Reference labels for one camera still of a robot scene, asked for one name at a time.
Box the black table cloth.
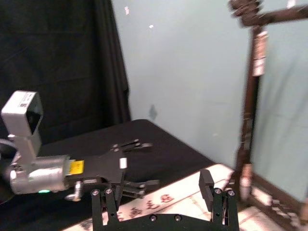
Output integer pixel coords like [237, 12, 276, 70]
[0, 119, 218, 231]

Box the black hanging curtain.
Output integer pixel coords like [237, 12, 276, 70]
[0, 0, 132, 146]

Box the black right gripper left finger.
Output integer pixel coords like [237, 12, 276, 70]
[90, 172, 126, 227]

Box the dark cable with silver plug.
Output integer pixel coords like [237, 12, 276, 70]
[64, 180, 84, 202]

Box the dark brown wooden stand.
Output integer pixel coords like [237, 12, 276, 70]
[227, 0, 308, 231]

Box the pale box with red print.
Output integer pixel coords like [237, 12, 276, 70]
[78, 163, 308, 231]

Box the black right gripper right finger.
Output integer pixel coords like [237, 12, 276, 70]
[199, 168, 239, 227]

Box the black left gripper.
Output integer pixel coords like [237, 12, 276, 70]
[67, 139, 161, 200]

